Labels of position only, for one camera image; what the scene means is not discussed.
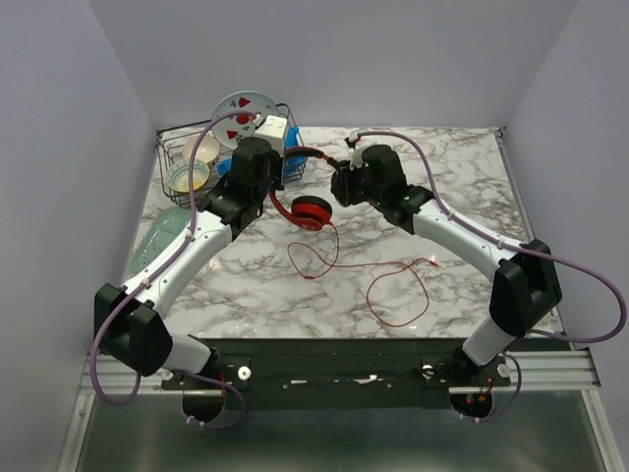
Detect aluminium frame rail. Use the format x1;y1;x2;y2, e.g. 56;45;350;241
53;343;613;472

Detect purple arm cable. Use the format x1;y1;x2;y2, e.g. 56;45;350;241
346;128;628;424
87;110;264;430

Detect black wire dish rack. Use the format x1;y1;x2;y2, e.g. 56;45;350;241
157;102;310;210

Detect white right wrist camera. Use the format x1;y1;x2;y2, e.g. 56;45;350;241
350;147;366;170

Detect patterned yellow centre bowl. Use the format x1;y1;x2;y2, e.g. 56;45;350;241
166;159;211;194

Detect light green dish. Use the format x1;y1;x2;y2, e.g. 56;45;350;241
127;206;191;275

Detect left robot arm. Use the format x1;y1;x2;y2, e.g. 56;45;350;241
90;135;285;388

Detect cream bowl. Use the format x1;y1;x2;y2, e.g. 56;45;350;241
182;135;220;166

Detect blue cloth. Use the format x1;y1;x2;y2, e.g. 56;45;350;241
216;126;307;179

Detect red black headphones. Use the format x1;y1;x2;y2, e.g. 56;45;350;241
268;146;340;231

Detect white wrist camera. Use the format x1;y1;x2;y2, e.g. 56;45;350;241
254;115;289;154
350;147;366;170

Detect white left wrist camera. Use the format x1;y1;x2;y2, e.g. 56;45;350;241
254;115;289;154

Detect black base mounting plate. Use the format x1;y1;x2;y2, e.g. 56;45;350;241
161;336;512;412

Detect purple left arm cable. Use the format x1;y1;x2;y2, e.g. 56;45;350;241
87;110;264;430

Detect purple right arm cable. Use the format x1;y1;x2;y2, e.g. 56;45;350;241
346;128;628;424

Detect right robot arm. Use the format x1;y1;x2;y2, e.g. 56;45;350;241
330;145;562;385

